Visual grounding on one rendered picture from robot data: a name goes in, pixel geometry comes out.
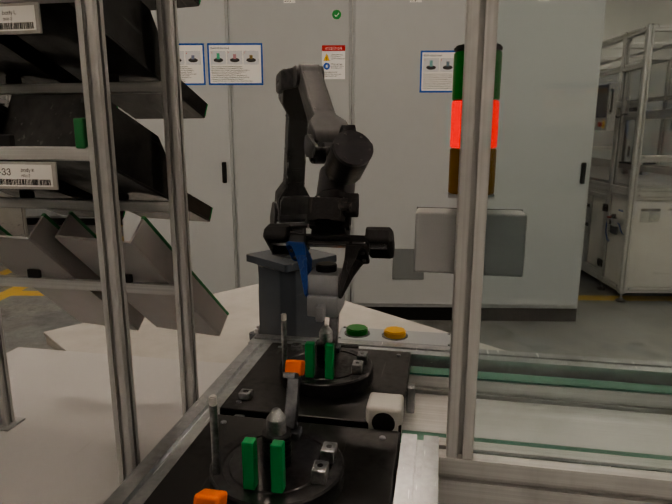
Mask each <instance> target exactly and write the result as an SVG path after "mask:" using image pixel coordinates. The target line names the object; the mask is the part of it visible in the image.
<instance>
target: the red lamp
mask: <svg viewBox="0 0 672 504"><path fill-rule="evenodd" d="M461 109H462V101H453V102H452V110H451V134H450V147H452V148H460V131H461Z"/></svg>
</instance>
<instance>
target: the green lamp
mask: <svg viewBox="0 0 672 504"><path fill-rule="evenodd" d="M463 66H464V51H458V52H455V53H454V63H453V87H452V100H453V101H462V87H463Z"/></svg>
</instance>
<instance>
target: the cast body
mask: <svg viewBox="0 0 672 504"><path fill-rule="evenodd" d="M341 273H342V268H337V264H336V263H335V262H330V261H322V262H318V263H317V264H316V267H314V268H313V270H312V271H311V272H310V273H309V274H308V294H309V295H308V296H307V315H308V316H314V317H316V322H323V321H324V319H325V317H330V318H337V317H338V315H339V313H340V312H341V310H342V308H343V306H344V304H345V293H344V295H343V297H342V298H341V299H340V298H339V297H338V289H339V282H340V277H341Z"/></svg>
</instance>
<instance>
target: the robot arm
mask: <svg viewBox="0 0 672 504"><path fill-rule="evenodd" d="M276 92H277V93H278V98H279V101H280V102H281V104H282V106H283V108H284V110H285V112H286V115H285V116H286V124H285V148H284V173H283V182H282V183H281V184H280V186H279V187H278V188H277V190H276V191H275V202H272V207H271V213H270V224H269V225H268V226H267V227H266V228H265V229H264V233H263V238H264V239H265V241H266V243H267V245H268V246H269V248H270V250H271V252H272V255H275V256H279V257H283V258H287V259H292V260H294V261H297V262H298V265H299V270H300V275H301V280H302V285H303V291H304V295H305V297H307V296H308V295H309V294H308V274H309V273H310V272H311V269H312V258H311V252H309V251H308V250H310V247H330V248H345V258H344V263H343V268H342V273H341V277H340V282H339V289H338V297H339V298H340V299H341V298H342V297H343V295H344V293H345V291H346V290H347V288H348V286H349V284H350V282H351V280H352V279H353V277H354V276H355V274H356V273H357V272H358V270H359V269H360V267H361V266H362V265H363V264H369V262H370V259H369V255H370V257H372V258H384V259H391V258H393V257H394V250H395V242H394V232H393V230H392V229H391V228H390V227H367V228H366V232H365V236H364V235H350V230H351V220H352V217H358V215H359V194H358V193H354V192H355V182H357V181H358V180H360V178H361V176H362V174H363V172H364V171H365V169H366V167H367V165H368V163H369V161H370V159H371V157H372V155H373V144H372V143H371V142H370V140H369V139H368V138H367V137H366V136H365V135H363V134H362V133H360V132H358V131H356V127H355V125H348V123H347V121H346V120H344V119H343V118H341V117H339V116H338V115H336V113H335V110H334V107H333V104H332V101H331V98H330V95H329V92H328V89H327V86H326V83H325V80H324V68H323V66H320V65H318V64H298V65H295V66H294V67H292V68H288V69H285V68H283V70H281V71H280V72H279V73H278V74H277V75H276ZM308 124H309V125H308ZM306 157H309V161H310V162H311V163H312V164H324V166H323V167H322V168H321V169H320V172H319V179H318V186H317V194H316V196H315V197H310V196H309V194H308V192H307V190H306V188H305V187H304V184H305V183H304V182H305V165H306ZM277 222H279V223H277ZM290 222H298V223H290ZM306 228H310V229H312V230H311V234H306Z"/></svg>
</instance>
